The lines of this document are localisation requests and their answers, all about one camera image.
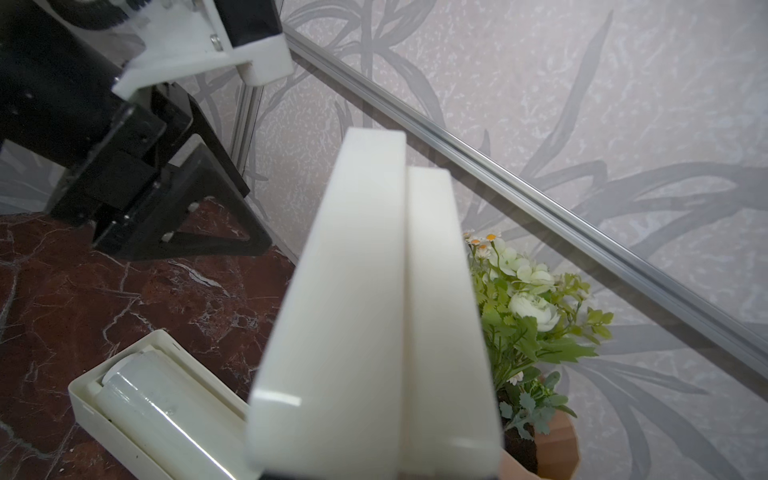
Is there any long plastic wrap roll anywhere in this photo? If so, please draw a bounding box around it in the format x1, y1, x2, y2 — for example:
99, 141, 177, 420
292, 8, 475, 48
95, 350, 258, 479

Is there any cream wrap dispenser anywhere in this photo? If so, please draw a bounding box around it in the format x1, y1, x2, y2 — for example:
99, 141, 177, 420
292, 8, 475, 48
68, 330, 262, 479
246, 128, 502, 479

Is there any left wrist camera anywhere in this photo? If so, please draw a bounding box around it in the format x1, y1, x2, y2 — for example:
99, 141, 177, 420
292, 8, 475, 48
112, 0, 294, 100

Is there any potted artificial flower plant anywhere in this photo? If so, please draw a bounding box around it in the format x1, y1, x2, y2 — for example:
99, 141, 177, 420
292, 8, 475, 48
464, 233, 614, 473

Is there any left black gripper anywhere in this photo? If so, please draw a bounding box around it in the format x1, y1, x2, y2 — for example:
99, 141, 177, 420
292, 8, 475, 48
1, 1, 272, 261

